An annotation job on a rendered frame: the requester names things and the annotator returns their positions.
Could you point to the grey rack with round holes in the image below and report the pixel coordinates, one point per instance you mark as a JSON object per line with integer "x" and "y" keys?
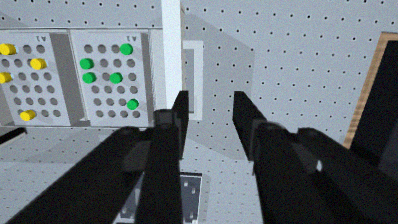
{"x": 103, "y": 48}
{"x": 35, "y": 91}

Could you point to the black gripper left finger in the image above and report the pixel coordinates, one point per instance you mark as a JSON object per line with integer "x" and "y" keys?
{"x": 96, "y": 188}

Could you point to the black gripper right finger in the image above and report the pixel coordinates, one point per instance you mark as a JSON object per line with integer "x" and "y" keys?
{"x": 355, "y": 191}

